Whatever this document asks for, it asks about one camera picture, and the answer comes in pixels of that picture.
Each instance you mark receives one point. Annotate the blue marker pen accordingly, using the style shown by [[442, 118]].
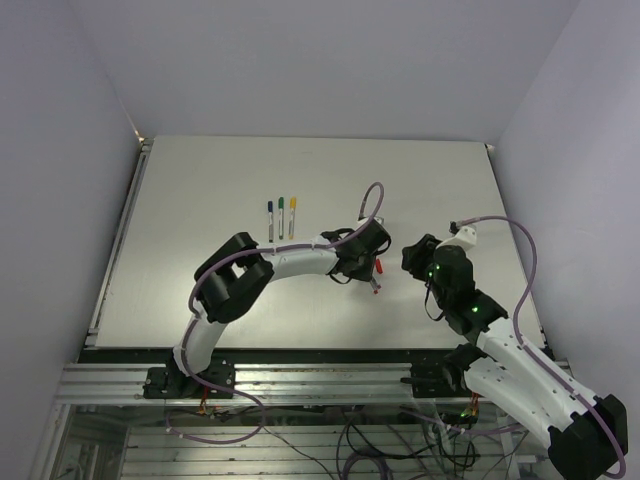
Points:
[[270, 226]]

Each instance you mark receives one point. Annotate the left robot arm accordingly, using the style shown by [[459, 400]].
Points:
[[229, 283]]

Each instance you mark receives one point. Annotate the yellow marker pen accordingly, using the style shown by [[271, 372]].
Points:
[[291, 223]]

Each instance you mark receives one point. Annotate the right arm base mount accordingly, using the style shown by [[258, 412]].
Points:
[[432, 375]]

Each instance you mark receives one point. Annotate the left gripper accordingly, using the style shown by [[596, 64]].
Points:
[[365, 275]]

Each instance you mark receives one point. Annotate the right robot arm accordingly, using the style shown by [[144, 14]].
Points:
[[583, 433]]

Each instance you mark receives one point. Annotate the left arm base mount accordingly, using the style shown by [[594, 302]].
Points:
[[169, 383]]

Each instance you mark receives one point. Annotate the green marker pen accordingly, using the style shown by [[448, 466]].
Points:
[[281, 219]]

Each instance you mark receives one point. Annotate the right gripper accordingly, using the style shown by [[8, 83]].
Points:
[[416, 255]]

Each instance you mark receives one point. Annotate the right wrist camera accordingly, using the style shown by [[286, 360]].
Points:
[[466, 238]]

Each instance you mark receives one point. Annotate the aluminium frame rail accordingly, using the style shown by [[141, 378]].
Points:
[[279, 384]]

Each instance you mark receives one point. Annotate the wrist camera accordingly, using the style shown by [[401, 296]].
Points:
[[377, 219], [466, 238]]

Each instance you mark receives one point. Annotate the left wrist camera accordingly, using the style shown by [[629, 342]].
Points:
[[377, 219]]

